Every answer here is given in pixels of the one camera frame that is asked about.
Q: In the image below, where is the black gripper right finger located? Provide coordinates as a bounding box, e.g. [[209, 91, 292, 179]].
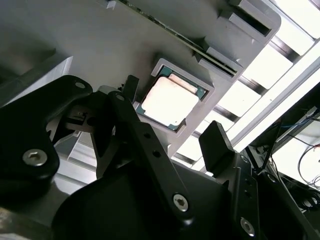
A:
[[198, 120, 308, 240]]

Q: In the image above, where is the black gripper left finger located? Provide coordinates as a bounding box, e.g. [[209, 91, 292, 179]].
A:
[[0, 74, 197, 226]]

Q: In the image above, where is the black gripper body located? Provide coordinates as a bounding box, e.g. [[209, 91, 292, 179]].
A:
[[52, 161, 238, 240]]

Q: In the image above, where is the silver CPU chip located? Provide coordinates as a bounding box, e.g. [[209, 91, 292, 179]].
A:
[[140, 72, 208, 131]]

